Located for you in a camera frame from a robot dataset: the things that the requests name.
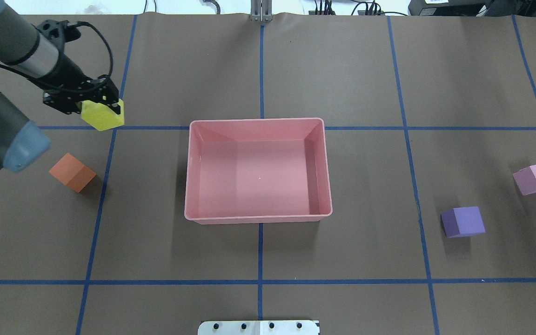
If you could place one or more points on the purple foam block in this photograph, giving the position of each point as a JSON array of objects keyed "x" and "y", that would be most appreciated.
[{"x": 462, "y": 222}]

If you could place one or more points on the yellow foam block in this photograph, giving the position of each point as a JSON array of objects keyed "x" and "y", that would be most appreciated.
[{"x": 100, "y": 116}]

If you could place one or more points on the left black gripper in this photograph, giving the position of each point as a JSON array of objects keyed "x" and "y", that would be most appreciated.
[{"x": 68, "y": 73}]

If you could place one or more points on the orange foam block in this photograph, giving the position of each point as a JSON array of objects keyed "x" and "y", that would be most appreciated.
[{"x": 72, "y": 173}]

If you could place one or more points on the aluminium frame post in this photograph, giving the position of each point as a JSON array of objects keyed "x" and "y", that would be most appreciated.
[{"x": 261, "y": 11}]

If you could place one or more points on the white camera pole base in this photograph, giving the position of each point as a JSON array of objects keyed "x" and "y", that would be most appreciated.
[{"x": 259, "y": 327}]

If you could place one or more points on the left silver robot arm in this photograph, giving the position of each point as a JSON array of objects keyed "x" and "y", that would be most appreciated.
[{"x": 33, "y": 59}]

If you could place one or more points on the pink plastic bin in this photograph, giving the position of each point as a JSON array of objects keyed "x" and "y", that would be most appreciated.
[{"x": 257, "y": 171}]

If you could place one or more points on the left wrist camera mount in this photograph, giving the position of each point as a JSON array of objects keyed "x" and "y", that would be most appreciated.
[{"x": 59, "y": 32}]

